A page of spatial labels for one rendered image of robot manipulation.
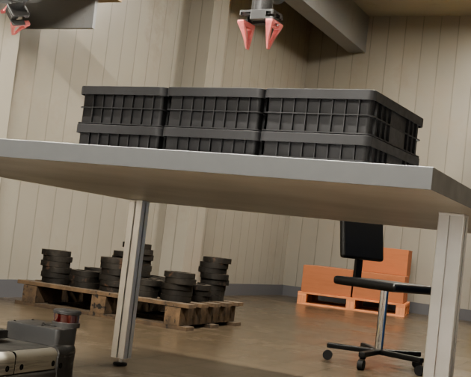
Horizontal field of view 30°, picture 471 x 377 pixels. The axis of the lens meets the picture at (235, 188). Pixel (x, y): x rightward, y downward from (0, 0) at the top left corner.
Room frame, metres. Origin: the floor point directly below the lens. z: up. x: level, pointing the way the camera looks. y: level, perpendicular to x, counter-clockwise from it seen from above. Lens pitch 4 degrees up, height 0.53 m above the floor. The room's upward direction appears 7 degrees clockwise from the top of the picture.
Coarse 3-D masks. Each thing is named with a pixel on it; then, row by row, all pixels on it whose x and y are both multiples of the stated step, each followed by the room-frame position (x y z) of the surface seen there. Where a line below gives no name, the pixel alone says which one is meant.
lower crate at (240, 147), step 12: (168, 132) 2.34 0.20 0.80; (180, 132) 2.32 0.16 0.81; (192, 132) 2.30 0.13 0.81; (204, 132) 2.28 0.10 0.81; (216, 132) 2.26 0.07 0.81; (228, 132) 2.25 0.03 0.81; (240, 132) 2.23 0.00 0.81; (252, 132) 2.21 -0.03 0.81; (168, 144) 2.35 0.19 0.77; (180, 144) 2.33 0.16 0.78; (192, 144) 2.31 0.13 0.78; (204, 144) 2.29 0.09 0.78; (216, 144) 2.27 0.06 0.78; (228, 144) 2.26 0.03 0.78; (240, 144) 2.24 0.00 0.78; (252, 144) 2.22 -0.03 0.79
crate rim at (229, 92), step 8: (168, 88) 2.35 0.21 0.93; (176, 88) 2.33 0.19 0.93; (184, 88) 2.32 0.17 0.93; (192, 88) 2.31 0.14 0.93; (200, 88) 2.29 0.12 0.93; (208, 88) 2.28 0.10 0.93; (216, 88) 2.27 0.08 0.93; (224, 88) 2.26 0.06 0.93; (232, 88) 2.25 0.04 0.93; (240, 88) 2.24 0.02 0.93; (248, 88) 2.22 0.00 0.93; (256, 88) 2.21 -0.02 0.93; (168, 96) 2.37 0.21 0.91; (232, 96) 2.25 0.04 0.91; (240, 96) 2.23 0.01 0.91; (248, 96) 2.22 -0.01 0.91; (256, 96) 2.21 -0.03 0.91; (264, 96) 2.21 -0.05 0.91
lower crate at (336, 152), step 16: (272, 144) 2.19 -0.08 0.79; (288, 144) 2.17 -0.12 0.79; (304, 144) 2.15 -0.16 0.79; (320, 144) 2.13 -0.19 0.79; (336, 144) 2.11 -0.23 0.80; (352, 144) 2.08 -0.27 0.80; (368, 144) 2.06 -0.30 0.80; (384, 144) 2.14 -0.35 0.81; (336, 160) 2.10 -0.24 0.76; (352, 160) 2.08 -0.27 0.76; (368, 160) 2.09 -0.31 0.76; (384, 160) 2.18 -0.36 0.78; (400, 160) 2.29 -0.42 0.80; (416, 160) 2.37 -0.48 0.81
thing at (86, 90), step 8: (88, 88) 2.48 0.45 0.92; (96, 88) 2.47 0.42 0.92; (104, 88) 2.45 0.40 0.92; (112, 88) 2.44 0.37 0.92; (120, 88) 2.43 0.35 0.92; (128, 88) 2.41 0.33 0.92; (136, 88) 2.40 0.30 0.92; (144, 88) 2.38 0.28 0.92; (152, 88) 2.37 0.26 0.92; (160, 88) 2.36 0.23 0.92
